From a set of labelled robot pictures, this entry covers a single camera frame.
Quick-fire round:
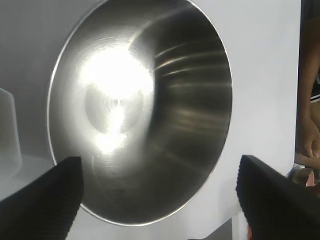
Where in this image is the person bare forearm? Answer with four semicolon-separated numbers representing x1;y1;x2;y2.
299;83;320;143

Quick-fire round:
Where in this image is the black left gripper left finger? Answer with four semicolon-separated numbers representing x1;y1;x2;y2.
0;155;84;240

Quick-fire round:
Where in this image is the person dark clothing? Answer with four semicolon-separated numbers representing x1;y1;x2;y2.
303;0;320;102

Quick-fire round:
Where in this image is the clear plastic measuring cup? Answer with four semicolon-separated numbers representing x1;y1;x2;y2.
0;87;24;181

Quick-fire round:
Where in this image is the stainless steel mixing bowl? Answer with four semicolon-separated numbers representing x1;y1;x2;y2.
46;0;234;227

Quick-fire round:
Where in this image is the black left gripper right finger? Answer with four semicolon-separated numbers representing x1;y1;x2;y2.
235;154;320;240

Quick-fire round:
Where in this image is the person bare hand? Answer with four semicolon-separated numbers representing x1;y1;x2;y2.
298;129;320;160

